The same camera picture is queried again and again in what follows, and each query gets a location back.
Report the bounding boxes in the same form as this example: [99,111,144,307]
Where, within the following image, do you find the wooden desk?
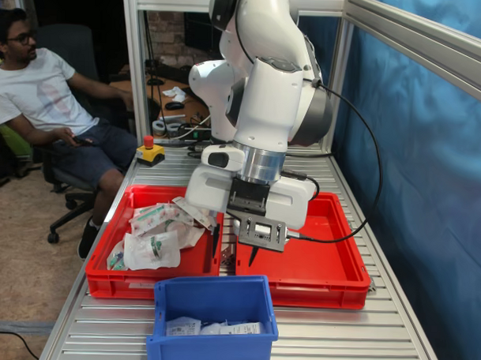
[105,62,214,121]

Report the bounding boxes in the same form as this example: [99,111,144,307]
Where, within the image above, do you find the clear bag with green valve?
[122,228,182,272]

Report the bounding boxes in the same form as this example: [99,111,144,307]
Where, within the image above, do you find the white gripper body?
[183,164,317,231]

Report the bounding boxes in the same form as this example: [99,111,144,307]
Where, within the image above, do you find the blue fabric curtain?
[285,0,481,360]

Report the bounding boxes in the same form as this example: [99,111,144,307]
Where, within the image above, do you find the crumpled white tissue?
[162,86,188,103]

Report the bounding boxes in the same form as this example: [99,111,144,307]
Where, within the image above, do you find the man's left hand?
[118,89,136,111]

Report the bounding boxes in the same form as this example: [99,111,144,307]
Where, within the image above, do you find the dark grey office chair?
[23,22,126,247]

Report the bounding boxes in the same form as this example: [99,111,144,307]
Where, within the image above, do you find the man's right hand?
[53,126,80,147]

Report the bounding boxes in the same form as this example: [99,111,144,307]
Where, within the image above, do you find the red plastic crate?
[84,182,226,303]
[233,187,374,311]

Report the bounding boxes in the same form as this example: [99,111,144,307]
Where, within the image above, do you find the clear packet with green part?
[128,201,196,239]

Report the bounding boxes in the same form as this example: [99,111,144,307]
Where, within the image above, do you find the white packet with barcode label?
[170,196,216,230]

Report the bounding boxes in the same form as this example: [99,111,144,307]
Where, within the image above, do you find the small packet of green pieces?
[105,240,130,272]

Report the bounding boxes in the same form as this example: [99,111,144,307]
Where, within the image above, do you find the power strip with green light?
[178,123,212,143]

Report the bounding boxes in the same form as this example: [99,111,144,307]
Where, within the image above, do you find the green cushion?
[0,123,35,163]

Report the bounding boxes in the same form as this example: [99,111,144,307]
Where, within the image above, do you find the yellow emergency stop button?
[135,135,167,169]

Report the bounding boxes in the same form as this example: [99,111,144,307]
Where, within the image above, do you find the plain white bandage packet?
[201,321,229,337]

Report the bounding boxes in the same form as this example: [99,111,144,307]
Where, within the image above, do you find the seated man white t-shirt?
[0,7,143,262]

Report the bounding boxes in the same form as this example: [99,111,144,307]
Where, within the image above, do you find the black monitor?
[183,11,222,52]

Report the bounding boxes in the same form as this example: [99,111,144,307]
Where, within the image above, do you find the metal corner bracket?
[220,242,238,268]

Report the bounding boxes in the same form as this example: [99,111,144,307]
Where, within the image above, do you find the black camera cable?
[287,77,388,246]

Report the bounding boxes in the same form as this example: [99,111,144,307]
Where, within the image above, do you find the aluminium profile frame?
[115,0,481,163]

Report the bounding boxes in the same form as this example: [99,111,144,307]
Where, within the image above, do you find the black floor cable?
[0,329,43,360]

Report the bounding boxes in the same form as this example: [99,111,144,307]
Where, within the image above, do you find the grey floor strip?
[0,319,55,336]

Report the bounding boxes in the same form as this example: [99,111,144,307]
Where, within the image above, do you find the blue plastic storage bin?
[145,271,281,360]

